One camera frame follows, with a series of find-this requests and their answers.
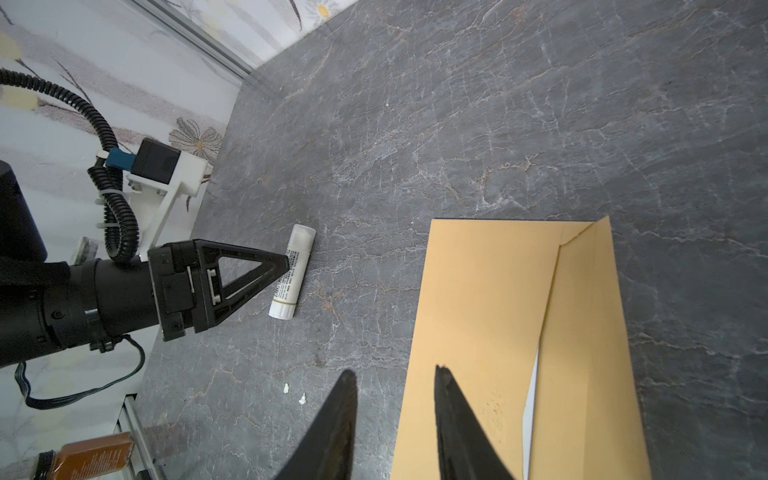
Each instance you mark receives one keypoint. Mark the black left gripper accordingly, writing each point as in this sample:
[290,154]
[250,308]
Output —
[50,307]

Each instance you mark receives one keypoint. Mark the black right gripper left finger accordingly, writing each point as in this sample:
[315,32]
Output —
[327,449]

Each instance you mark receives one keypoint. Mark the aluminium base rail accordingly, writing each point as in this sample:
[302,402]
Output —
[142,463]

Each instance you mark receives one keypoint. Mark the blue bordered floral letter paper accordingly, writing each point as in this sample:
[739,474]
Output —
[528,419]

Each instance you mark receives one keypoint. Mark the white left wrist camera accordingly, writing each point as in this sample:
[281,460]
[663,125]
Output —
[157,175]

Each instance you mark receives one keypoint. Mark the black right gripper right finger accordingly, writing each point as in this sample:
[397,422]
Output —
[464,450]

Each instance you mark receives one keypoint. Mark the aluminium corner frame post left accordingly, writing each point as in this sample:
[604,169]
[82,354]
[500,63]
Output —
[170,16]

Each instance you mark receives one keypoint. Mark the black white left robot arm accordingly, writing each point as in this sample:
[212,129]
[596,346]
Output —
[42,219]

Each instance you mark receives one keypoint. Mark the tan paper envelope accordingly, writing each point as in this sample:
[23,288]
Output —
[495,292]

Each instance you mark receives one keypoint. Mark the white glue stick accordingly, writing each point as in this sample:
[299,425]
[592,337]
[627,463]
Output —
[285,300]

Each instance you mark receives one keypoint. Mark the brown jar black lid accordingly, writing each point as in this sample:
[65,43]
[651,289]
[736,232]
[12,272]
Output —
[87,459]

